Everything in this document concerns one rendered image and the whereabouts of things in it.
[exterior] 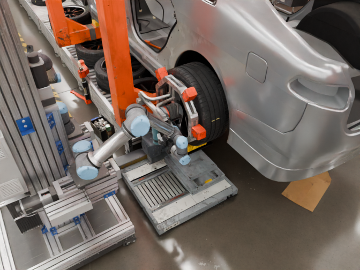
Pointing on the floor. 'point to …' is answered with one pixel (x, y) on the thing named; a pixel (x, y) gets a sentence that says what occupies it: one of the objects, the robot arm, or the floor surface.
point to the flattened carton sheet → (308, 190)
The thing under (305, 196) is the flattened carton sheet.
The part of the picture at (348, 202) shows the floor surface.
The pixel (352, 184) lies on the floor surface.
